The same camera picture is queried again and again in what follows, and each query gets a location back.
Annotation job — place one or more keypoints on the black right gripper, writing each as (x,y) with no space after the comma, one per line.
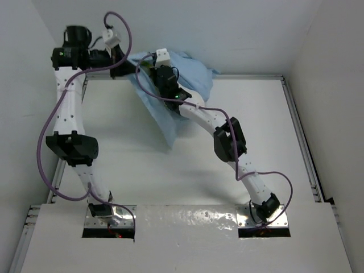
(154,73)

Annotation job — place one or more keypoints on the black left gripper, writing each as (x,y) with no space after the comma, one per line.
(125,68)

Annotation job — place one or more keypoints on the light blue green pillowcase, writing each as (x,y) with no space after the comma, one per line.
(186,74)

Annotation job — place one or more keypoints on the white pillow yellow underside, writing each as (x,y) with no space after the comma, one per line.
(197,99)

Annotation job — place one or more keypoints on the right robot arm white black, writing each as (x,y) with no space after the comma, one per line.
(228,139)

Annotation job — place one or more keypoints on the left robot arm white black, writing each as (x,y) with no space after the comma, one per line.
(69,140)

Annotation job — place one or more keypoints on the white front cover board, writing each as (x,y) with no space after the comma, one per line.
(186,239)

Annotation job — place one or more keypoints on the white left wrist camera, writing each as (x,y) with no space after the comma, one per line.
(111,37)

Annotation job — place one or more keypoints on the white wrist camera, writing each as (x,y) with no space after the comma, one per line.
(162,58)
(111,37)

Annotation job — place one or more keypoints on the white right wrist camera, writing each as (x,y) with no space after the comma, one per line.
(162,58)

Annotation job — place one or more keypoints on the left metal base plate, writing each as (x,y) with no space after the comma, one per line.
(121,217)

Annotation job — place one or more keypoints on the aluminium table frame rail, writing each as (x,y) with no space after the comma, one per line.
(139,168)

